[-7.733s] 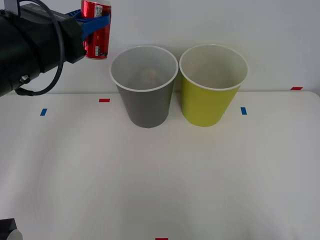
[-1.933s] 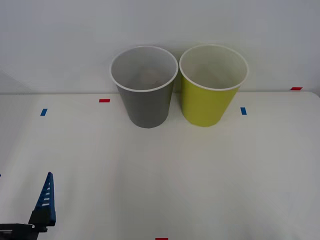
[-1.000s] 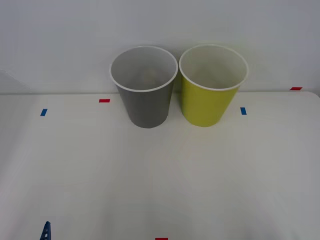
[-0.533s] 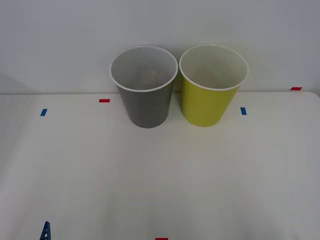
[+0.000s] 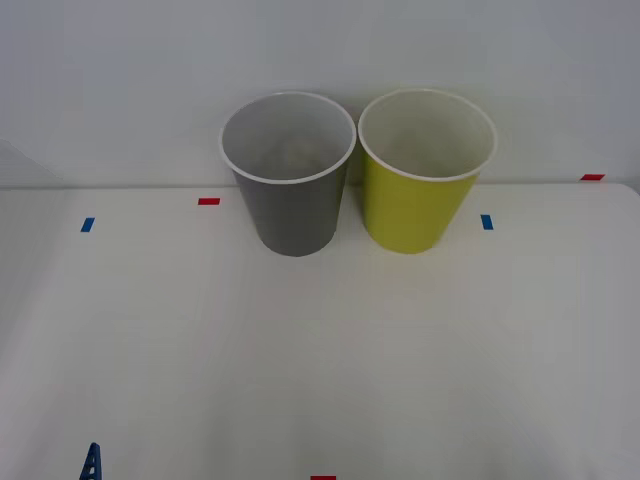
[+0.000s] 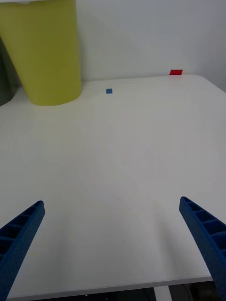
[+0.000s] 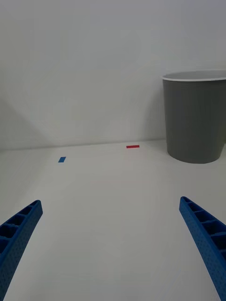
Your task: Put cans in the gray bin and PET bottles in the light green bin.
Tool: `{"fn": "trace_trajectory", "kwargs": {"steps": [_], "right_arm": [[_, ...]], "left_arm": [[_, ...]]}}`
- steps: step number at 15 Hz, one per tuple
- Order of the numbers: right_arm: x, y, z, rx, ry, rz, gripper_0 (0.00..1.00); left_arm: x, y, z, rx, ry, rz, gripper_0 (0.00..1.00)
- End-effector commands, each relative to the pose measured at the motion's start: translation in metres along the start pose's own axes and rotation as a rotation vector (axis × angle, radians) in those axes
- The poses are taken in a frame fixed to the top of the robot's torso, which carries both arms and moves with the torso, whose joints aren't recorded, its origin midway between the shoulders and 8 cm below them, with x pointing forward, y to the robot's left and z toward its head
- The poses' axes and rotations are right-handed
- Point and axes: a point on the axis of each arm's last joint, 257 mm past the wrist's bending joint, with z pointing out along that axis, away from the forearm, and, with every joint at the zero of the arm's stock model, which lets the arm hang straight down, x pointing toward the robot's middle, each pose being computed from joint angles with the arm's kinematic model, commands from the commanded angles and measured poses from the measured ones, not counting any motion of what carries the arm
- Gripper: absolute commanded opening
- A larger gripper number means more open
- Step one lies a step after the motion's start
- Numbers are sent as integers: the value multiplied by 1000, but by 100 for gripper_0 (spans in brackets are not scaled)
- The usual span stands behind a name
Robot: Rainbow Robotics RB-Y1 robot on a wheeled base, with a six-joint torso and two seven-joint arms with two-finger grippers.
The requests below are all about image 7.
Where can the grey plastic waste bin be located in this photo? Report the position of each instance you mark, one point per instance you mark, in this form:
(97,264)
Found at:
(193,117)

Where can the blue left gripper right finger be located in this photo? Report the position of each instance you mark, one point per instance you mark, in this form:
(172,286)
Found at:
(207,237)

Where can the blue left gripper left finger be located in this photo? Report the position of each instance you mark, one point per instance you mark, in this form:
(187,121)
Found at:
(16,240)

